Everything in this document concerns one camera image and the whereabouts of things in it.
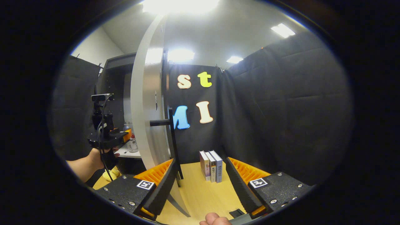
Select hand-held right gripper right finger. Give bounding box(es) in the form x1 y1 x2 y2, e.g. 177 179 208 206
225 157 313 220

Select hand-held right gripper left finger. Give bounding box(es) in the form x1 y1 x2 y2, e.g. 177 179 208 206
95 158 179 220

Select clear plastic bottle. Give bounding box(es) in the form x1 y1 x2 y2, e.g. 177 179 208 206
123 122 140 153

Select white cabinet door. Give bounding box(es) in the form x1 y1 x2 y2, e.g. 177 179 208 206
130 14 191 218

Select black door handle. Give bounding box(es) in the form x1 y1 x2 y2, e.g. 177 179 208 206
150 108 184 188

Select white cabinet shelf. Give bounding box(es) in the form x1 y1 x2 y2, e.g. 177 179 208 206
114 145 143 158

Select dark grey cabinet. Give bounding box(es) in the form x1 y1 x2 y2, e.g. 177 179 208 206
95 52 147 175

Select grey blue book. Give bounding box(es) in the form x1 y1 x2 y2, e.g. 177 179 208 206
209 150 223 183

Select white spine book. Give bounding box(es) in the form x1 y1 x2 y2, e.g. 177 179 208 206
206 152 217 183

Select pale yellow soft toy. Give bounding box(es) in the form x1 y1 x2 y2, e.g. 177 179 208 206
102 167 122 182

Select pink cover book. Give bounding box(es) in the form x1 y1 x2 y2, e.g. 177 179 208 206
200 151 211 182

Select black backdrop cloth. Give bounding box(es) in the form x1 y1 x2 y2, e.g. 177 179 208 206
52 31 353 186

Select large ceiling light panel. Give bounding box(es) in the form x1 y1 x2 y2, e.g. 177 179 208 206
142 0 220 15

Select black cable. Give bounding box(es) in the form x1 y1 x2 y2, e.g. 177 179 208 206
97 95 115 182

